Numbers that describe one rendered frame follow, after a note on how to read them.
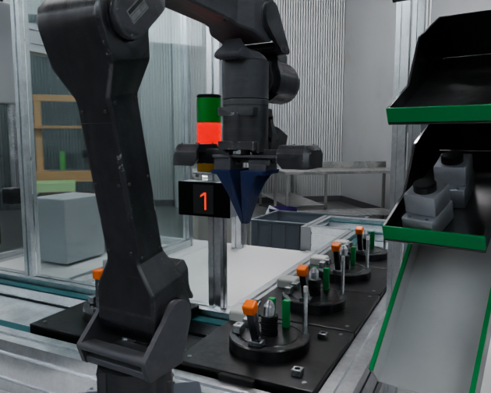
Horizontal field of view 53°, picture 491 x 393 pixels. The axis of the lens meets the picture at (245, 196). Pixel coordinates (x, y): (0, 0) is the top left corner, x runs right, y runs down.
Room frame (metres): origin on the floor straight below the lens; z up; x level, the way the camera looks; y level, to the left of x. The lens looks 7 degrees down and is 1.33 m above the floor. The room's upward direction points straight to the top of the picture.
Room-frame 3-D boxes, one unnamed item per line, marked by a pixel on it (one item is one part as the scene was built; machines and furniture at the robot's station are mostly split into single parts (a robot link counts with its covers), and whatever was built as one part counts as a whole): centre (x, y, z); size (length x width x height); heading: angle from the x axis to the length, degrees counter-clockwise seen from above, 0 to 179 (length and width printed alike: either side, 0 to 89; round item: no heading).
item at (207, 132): (1.01, 0.07, 1.33); 0.05 x 0.05 x 0.05
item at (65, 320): (0.97, 0.26, 0.96); 0.24 x 0.24 x 0.02; 64
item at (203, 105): (1.01, 0.07, 1.38); 0.05 x 0.05 x 0.05
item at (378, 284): (1.26, -0.26, 1.01); 0.24 x 0.24 x 0.13; 64
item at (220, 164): (0.62, -0.01, 1.30); 0.09 x 0.04 x 0.02; 64
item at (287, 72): (0.66, -0.02, 1.43); 0.12 x 0.08 x 0.11; 150
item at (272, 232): (2.94, -0.39, 0.73); 0.62 x 0.42 x 0.23; 64
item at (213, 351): (0.82, -0.04, 1.01); 0.24 x 0.24 x 0.13; 64
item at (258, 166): (0.63, 0.01, 1.30); 0.09 x 0.04 x 0.02; 64
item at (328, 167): (7.24, -1.38, 0.48); 1.87 x 0.74 x 0.97; 101
